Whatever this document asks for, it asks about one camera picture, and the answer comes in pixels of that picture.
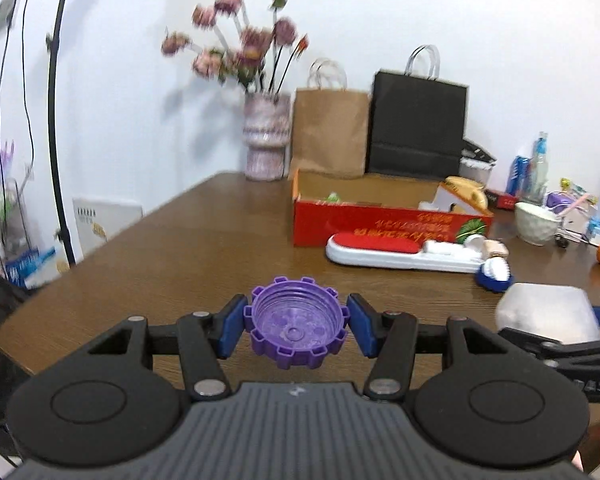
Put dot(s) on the purple pink gadget pile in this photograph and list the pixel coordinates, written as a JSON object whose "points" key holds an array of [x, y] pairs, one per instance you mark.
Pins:
{"points": [[575, 206]]}

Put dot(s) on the white ceramic bowl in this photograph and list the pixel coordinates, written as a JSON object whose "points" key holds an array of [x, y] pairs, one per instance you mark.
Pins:
{"points": [[535, 225]]}

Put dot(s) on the dried pink flowers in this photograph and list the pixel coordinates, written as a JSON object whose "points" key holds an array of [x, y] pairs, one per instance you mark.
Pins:
{"points": [[257, 58]]}

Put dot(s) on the green spray bottle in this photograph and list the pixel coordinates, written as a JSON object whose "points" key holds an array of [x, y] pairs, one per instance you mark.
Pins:
{"points": [[333, 198]]}

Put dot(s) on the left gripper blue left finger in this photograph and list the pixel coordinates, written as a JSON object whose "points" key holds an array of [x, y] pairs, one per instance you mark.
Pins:
{"points": [[204, 339]]}

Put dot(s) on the white red lint brush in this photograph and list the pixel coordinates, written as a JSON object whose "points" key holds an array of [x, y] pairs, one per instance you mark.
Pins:
{"points": [[368, 251]]}

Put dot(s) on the clear food container black lid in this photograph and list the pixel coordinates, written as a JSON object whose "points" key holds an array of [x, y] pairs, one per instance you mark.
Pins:
{"points": [[476, 164]]}

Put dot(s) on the brown paper bag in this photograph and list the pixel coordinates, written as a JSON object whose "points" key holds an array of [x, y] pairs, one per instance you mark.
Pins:
{"points": [[329, 124]]}

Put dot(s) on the white ridged cap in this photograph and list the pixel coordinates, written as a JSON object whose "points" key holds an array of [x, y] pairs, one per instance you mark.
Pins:
{"points": [[496, 269]]}

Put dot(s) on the white square box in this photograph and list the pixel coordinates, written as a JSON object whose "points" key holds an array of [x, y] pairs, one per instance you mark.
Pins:
{"points": [[562, 313]]}

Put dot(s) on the small red box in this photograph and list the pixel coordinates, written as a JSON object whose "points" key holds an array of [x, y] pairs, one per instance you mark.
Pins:
{"points": [[500, 200]]}

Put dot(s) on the yellow ceramic mug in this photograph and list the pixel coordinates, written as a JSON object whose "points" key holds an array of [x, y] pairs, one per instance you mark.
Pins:
{"points": [[469, 190]]}

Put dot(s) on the white round cap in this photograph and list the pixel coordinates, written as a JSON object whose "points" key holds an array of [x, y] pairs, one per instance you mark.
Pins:
{"points": [[475, 242]]}

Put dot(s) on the clear plastic bottle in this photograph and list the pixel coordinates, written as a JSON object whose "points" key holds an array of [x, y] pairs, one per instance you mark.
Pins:
{"points": [[536, 180]]}

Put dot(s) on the red cardboard box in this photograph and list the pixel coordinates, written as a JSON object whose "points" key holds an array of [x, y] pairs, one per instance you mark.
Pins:
{"points": [[381, 206]]}

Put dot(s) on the blue gear-shaped lid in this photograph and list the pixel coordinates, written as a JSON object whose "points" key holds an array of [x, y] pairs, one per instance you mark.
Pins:
{"points": [[492, 285]]}

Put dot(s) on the blue soda can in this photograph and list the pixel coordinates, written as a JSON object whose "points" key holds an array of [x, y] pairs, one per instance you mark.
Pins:
{"points": [[517, 174]]}

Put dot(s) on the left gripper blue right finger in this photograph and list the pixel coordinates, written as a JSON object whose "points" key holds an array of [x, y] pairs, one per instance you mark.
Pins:
{"points": [[389, 339]]}

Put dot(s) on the pink textured vase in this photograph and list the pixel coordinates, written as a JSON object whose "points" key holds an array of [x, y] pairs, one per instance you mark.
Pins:
{"points": [[267, 133]]}

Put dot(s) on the purple gear-shaped lid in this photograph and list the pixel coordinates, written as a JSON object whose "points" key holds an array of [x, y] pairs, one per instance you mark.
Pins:
{"points": [[295, 322]]}

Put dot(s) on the black paper bag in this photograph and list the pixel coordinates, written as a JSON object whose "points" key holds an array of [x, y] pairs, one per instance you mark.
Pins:
{"points": [[417, 121]]}

